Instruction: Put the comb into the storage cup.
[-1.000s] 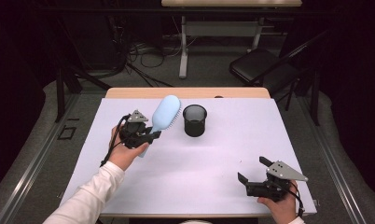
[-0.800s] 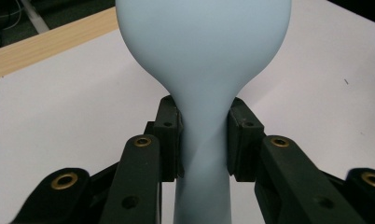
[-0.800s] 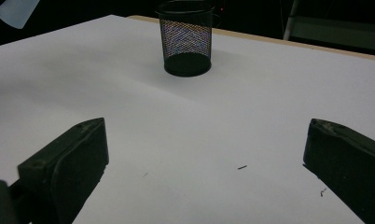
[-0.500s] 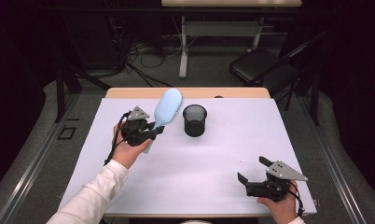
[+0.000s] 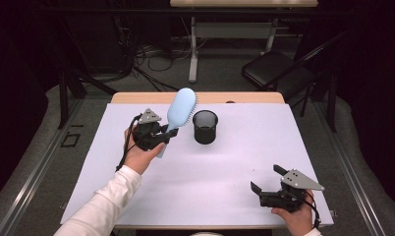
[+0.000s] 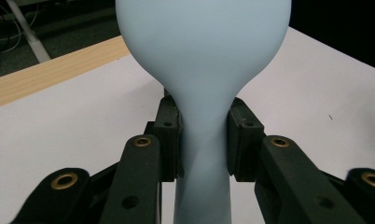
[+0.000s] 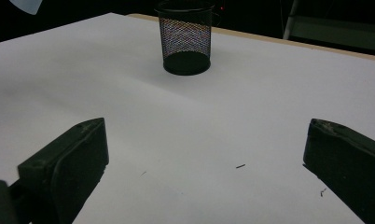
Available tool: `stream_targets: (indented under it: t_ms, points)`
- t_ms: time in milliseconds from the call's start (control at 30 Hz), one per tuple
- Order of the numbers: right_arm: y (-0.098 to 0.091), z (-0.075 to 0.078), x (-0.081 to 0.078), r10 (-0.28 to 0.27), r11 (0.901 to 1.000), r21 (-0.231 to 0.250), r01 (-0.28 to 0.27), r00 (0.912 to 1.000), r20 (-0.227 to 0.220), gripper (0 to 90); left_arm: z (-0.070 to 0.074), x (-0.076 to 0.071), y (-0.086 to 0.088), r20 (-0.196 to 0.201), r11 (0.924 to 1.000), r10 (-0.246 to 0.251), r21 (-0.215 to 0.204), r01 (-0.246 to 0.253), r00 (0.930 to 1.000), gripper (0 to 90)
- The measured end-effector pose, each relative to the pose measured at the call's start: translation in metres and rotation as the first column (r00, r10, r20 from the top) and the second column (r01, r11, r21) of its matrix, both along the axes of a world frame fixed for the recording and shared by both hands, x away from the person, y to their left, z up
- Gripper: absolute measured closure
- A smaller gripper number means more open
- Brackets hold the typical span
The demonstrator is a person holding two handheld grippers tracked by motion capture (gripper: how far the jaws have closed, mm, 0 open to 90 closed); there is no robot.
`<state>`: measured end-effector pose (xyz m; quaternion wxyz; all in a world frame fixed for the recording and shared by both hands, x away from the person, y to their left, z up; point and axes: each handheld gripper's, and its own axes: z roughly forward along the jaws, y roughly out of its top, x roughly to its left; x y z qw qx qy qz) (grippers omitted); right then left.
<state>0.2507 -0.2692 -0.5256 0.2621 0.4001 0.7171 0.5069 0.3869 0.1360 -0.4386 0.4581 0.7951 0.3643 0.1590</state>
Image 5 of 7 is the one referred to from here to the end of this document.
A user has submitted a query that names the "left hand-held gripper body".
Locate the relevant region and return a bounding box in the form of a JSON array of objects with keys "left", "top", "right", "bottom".
[{"left": 132, "top": 108, "right": 171, "bottom": 152}]

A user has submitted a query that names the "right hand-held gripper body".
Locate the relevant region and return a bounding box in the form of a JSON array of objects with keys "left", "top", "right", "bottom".
[{"left": 258, "top": 168, "right": 326, "bottom": 213}]

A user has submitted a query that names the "light blue hairbrush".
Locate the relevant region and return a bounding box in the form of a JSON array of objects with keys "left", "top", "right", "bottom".
[{"left": 156, "top": 87, "right": 198, "bottom": 159}]

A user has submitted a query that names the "black mesh pen cup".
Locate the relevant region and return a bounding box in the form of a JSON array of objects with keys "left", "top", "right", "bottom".
[{"left": 192, "top": 109, "right": 219, "bottom": 146}]

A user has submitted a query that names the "person's left hand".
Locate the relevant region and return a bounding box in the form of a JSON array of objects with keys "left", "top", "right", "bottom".
[{"left": 123, "top": 126, "right": 167, "bottom": 176}]

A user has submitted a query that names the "person's right hand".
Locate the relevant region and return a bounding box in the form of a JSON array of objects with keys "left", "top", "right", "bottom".
[{"left": 271, "top": 190, "right": 317, "bottom": 236}]

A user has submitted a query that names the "white table sheet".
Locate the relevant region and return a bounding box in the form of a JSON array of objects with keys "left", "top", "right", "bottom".
[{"left": 60, "top": 102, "right": 335, "bottom": 227}]

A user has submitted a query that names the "black metal stand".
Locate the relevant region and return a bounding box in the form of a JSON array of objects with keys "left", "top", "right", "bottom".
[{"left": 57, "top": 19, "right": 119, "bottom": 130}]

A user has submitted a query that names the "black folding chair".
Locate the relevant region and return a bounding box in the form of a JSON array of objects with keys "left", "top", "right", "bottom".
[{"left": 241, "top": 30, "right": 349, "bottom": 118}]

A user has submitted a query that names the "dark curtain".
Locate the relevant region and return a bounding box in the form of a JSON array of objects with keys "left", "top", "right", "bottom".
[
  {"left": 0, "top": 0, "right": 61, "bottom": 205},
  {"left": 336, "top": 0, "right": 395, "bottom": 210}
]

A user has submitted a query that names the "left hand-held gripper black cable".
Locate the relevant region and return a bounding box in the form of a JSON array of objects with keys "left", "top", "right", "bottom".
[{"left": 115, "top": 113, "right": 143, "bottom": 173}]

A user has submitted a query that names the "hand-held gripper black cable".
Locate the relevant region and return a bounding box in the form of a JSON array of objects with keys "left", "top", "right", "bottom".
[
  {"left": 302, "top": 196, "right": 321, "bottom": 230},
  {"left": 115, "top": 113, "right": 143, "bottom": 173}
]

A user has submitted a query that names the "right hand-held gripper black cable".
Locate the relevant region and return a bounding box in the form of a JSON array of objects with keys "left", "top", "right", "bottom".
[{"left": 302, "top": 196, "right": 321, "bottom": 230}]

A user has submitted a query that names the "metal floor rail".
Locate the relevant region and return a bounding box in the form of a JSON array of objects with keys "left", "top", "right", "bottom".
[
  {"left": 311, "top": 97, "right": 388, "bottom": 236},
  {"left": 0, "top": 97, "right": 84, "bottom": 236}
]

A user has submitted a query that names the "tangle of floor cables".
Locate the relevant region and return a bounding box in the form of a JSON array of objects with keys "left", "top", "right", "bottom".
[{"left": 115, "top": 16, "right": 208, "bottom": 92}]

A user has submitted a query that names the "white frame desk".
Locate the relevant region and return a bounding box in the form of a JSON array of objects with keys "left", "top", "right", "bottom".
[{"left": 169, "top": 0, "right": 318, "bottom": 84}]

